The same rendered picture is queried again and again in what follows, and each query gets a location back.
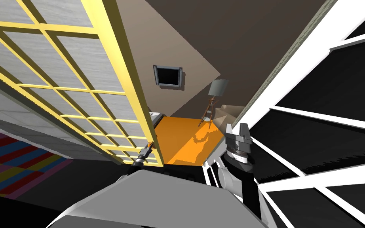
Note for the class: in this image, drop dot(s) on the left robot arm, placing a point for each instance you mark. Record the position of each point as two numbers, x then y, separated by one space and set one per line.
138 161

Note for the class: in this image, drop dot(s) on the grey shade floor lamp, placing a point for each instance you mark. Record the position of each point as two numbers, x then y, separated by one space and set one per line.
217 88

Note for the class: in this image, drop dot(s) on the multicoloured striped rug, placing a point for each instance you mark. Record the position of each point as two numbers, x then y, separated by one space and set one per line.
8 161

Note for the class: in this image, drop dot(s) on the white framed dark window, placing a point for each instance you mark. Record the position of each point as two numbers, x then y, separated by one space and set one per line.
328 95

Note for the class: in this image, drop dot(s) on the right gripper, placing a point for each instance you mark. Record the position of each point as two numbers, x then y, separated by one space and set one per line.
238 143

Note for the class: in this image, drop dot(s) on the yellow framed glass door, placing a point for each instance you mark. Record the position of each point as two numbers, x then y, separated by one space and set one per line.
74 63

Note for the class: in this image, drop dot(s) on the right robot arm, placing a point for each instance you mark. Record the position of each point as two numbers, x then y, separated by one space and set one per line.
250 190

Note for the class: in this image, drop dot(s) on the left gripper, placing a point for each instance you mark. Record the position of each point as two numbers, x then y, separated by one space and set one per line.
144 153

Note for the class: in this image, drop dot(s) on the dark framed wall picture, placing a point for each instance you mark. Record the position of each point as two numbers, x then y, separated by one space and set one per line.
168 76

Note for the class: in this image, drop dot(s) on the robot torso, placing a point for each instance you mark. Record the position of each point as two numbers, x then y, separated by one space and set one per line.
157 205

